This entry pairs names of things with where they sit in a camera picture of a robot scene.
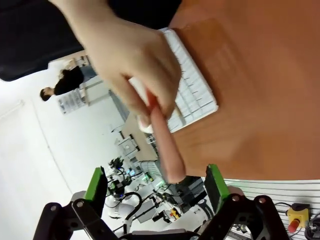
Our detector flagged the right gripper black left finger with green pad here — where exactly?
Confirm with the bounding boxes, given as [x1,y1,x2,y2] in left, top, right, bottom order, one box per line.
[32,166,119,240]

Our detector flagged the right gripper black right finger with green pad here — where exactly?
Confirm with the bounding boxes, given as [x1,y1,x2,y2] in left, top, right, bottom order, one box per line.
[197,163,289,240]

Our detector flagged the person's bare hand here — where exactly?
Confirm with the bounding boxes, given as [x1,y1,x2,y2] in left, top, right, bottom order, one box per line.
[48,0,187,185]

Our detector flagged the wooden desk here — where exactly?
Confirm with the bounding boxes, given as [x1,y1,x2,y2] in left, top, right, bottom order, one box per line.
[121,111,159,161]

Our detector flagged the yellow emergency stop button box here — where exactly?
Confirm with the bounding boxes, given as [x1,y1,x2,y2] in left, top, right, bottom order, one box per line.
[286,203,311,233]

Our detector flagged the white cabinet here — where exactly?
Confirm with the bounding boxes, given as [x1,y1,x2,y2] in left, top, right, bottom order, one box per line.
[84,79,111,107]

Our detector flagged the white dish rack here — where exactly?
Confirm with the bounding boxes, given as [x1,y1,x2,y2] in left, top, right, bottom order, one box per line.
[157,28,219,134]

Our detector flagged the bystander in black clothes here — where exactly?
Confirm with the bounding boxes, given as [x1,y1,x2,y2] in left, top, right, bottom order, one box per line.
[39,66,85,102]

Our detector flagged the brown desk mat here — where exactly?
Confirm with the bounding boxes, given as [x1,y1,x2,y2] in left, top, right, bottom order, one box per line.
[172,17,256,161]

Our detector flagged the person's black clothed torso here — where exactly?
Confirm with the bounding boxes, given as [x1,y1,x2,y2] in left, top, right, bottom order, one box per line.
[0,0,182,82]

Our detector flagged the grey slotted aluminium base plate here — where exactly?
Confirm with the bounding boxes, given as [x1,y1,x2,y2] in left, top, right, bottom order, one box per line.
[223,178,320,240]

